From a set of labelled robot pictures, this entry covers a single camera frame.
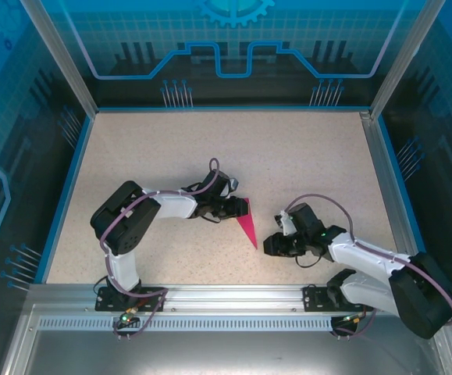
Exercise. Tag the pink paper sheet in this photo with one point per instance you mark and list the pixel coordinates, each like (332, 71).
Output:
(249, 228)

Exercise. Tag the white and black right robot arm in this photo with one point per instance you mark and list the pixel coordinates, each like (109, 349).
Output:
(366, 258)

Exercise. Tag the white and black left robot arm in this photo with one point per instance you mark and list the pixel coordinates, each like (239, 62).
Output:
(173, 205)

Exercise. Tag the blue table border strip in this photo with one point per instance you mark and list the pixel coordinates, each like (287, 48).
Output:
(398, 176)
(65, 199)
(229, 109)

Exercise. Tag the metal tray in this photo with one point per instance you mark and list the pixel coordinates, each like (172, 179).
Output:
(225, 355)

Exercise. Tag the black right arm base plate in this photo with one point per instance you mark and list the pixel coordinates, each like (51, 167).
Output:
(313, 298)

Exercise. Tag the aluminium mounting rail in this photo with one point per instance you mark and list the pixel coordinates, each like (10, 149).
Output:
(233, 298)

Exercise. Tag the aluminium side rail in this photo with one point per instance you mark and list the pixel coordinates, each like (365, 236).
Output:
(385, 176)

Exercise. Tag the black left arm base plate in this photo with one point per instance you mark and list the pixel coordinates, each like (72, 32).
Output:
(104, 301)

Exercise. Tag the aluminium frame post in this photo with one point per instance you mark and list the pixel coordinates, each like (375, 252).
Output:
(62, 58)
(404, 58)

